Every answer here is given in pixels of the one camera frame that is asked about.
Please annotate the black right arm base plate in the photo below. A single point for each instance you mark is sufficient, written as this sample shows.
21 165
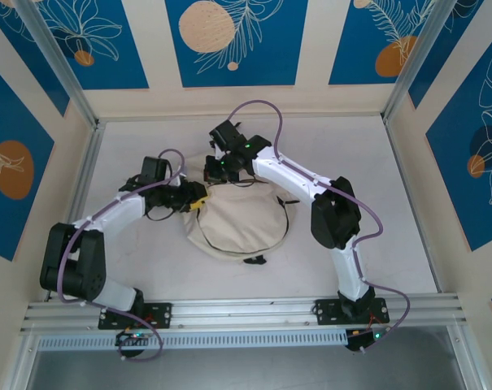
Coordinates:
327 310

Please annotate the blue panel fern orange circle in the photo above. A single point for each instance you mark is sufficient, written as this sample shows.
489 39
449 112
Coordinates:
351 40

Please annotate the aluminium corner post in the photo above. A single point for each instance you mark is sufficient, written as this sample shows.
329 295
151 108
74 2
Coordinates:
59 69
414 61

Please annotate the grey brushed metal panel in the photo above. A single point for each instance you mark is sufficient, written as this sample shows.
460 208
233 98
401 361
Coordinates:
245 373

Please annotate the blue panel flower orange circle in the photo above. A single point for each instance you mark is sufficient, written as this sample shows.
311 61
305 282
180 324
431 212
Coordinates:
18 227

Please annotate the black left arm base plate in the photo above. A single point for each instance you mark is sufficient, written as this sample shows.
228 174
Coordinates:
160 315

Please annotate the blue panel dark circle flower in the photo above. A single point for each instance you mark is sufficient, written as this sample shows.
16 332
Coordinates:
453 183

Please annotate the aluminium table side rail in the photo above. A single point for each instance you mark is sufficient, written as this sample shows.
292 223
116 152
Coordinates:
90 162
398 162

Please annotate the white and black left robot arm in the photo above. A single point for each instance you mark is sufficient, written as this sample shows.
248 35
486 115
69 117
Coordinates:
111 213

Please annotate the blue panel with flower outline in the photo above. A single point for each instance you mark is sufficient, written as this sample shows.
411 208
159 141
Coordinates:
119 40

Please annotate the blue wall panel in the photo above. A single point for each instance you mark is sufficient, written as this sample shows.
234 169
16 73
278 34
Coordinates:
33 61
434 53

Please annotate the aluminium front rail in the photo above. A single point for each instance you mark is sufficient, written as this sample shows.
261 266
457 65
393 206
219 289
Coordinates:
245 310

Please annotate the blue panel with peach circle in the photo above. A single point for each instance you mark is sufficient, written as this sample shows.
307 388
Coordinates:
270 61

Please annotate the cream canvas backpack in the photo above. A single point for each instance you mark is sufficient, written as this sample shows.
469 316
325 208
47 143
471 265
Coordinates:
241 219

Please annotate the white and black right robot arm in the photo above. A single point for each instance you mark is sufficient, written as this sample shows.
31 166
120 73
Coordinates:
286 172

